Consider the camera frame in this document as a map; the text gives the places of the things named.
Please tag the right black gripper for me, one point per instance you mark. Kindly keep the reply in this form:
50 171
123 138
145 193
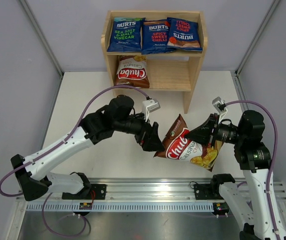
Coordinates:
203 134

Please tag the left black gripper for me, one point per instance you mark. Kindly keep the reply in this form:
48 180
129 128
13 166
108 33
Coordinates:
148 137

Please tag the Chuba cassava chips bag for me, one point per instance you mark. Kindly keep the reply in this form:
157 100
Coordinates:
132 71
177 147

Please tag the upside-down Burts chilli bag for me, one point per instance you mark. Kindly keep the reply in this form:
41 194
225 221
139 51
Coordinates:
183 34

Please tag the Burts spicy sweet chilli bag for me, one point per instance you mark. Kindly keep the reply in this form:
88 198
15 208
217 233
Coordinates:
155 37

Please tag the Burts sea salt vinegar bag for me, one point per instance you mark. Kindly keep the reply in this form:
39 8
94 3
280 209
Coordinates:
126 35

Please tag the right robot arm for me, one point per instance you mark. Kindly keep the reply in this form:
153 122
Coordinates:
260 220

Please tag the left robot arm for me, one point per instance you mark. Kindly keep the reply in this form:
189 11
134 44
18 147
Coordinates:
34 172

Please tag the wooden two-tier shelf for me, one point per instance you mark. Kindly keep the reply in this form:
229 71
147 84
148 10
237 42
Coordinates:
174 71

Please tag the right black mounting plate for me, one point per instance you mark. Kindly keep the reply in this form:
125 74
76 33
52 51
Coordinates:
204 191

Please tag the black mounting plate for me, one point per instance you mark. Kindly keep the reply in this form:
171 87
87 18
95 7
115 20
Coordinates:
204 191
98 192

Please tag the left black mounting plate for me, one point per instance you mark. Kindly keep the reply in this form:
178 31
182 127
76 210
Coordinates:
98 192

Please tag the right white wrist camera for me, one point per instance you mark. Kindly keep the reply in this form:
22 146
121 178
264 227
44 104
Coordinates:
220 106

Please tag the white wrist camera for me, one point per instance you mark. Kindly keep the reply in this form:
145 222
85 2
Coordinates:
220 106
149 106

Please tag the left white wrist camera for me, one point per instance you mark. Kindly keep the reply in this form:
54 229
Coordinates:
149 106

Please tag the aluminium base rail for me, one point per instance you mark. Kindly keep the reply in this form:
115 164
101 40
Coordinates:
149 189

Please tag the white slotted cable duct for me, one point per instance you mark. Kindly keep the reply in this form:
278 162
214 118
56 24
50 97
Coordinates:
118 207

